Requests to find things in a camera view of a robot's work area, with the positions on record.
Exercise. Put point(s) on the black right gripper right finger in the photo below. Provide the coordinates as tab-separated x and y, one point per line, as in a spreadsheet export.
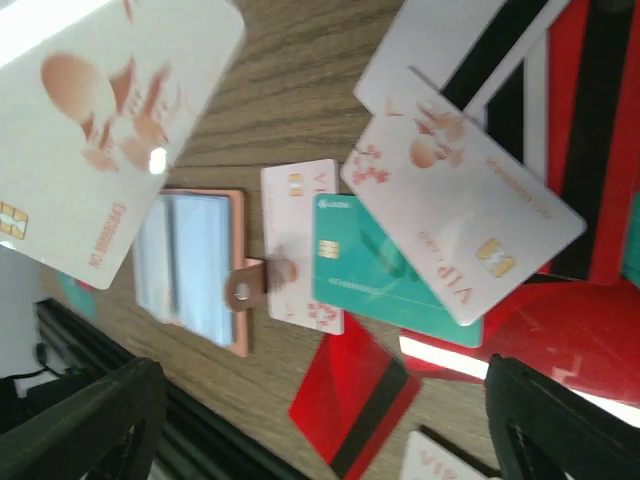
542	430

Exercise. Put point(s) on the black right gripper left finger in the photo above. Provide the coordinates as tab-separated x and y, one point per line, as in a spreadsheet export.
81	427

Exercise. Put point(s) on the pink leather card holder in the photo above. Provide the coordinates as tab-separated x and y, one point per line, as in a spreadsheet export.
183	254

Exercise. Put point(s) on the red card with stripe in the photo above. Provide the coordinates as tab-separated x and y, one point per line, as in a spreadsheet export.
352	397

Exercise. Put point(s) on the white VIP chip card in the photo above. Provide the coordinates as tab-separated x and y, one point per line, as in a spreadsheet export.
473	222

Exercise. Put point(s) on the teal chip card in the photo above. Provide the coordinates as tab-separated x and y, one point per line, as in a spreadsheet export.
359	269

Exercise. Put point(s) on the white floral VIP card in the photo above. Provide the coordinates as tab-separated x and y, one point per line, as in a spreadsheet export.
287	198

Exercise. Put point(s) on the black aluminium frame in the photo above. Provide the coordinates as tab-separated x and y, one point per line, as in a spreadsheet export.
195	442

